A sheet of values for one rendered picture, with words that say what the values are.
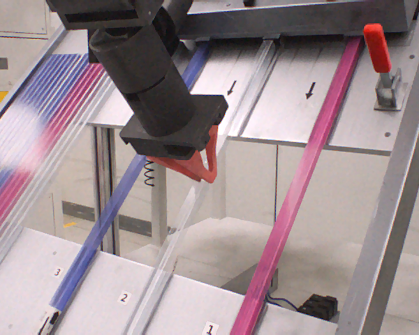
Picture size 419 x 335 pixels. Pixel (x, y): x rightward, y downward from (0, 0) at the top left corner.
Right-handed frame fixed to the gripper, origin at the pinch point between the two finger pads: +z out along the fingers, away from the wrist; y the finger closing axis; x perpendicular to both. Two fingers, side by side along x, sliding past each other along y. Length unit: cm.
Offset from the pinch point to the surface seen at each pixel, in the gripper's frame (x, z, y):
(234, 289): -2.2, 38.1, 12.3
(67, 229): -60, 168, 224
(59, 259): 13.7, 2.2, 15.3
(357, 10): -21.3, -5.6, -12.4
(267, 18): -21.5, -5.2, -0.7
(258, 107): -10.9, 0.1, -2.1
